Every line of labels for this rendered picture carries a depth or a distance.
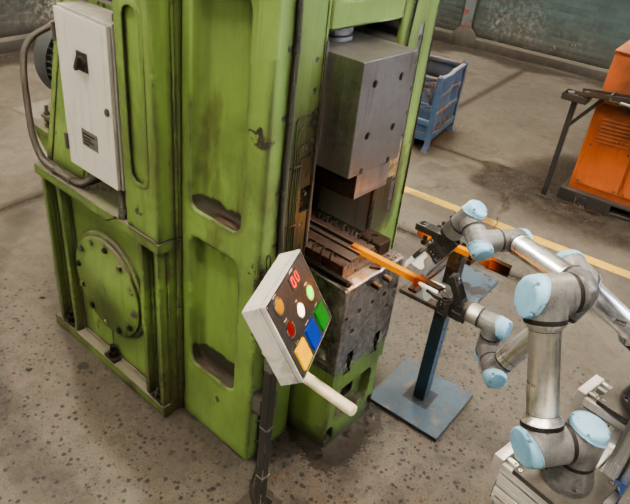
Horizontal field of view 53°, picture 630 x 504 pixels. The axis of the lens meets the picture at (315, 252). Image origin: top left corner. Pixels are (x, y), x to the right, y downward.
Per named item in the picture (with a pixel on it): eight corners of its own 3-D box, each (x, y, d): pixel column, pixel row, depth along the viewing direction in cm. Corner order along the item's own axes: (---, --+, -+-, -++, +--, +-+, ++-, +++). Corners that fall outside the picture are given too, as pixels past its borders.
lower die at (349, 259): (372, 262, 256) (375, 244, 252) (341, 281, 243) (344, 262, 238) (296, 221, 278) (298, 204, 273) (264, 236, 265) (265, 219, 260)
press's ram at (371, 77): (410, 152, 241) (431, 46, 219) (348, 179, 215) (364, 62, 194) (327, 117, 263) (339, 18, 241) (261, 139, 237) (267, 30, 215)
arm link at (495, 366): (616, 304, 188) (500, 396, 211) (604, 282, 197) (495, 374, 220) (588, 284, 185) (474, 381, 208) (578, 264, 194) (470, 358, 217)
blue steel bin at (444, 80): (454, 130, 650) (471, 60, 611) (427, 154, 590) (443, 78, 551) (352, 100, 695) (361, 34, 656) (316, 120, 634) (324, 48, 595)
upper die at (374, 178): (386, 184, 237) (390, 161, 232) (353, 199, 224) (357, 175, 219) (303, 146, 259) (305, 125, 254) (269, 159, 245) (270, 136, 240)
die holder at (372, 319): (387, 337, 287) (404, 255, 263) (333, 377, 262) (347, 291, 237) (297, 282, 316) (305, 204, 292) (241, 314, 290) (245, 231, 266)
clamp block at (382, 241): (389, 251, 264) (391, 238, 261) (377, 259, 259) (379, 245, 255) (366, 240, 270) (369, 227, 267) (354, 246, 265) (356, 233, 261)
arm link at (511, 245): (625, 280, 166) (524, 219, 210) (589, 282, 164) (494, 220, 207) (615, 319, 171) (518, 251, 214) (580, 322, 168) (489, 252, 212)
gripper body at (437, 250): (433, 266, 221) (454, 247, 213) (418, 247, 223) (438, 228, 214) (445, 258, 226) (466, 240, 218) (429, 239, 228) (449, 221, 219)
